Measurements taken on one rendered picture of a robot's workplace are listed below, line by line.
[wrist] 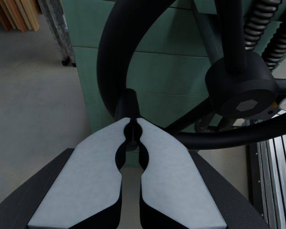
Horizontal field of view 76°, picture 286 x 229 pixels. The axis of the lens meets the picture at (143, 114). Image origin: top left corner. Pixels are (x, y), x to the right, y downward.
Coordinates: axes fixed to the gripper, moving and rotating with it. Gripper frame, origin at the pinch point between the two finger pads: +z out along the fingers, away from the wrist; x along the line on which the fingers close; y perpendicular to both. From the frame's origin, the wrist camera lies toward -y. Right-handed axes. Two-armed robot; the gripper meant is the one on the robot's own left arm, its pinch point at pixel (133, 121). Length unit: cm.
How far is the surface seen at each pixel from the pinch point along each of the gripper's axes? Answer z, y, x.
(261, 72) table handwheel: 4.7, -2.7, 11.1
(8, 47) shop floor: 133, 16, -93
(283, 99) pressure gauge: 25.2, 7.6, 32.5
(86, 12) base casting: 22.9, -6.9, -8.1
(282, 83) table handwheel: 6.5, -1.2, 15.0
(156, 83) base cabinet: 31.0, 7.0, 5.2
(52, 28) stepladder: 110, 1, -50
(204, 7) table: 12.0, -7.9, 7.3
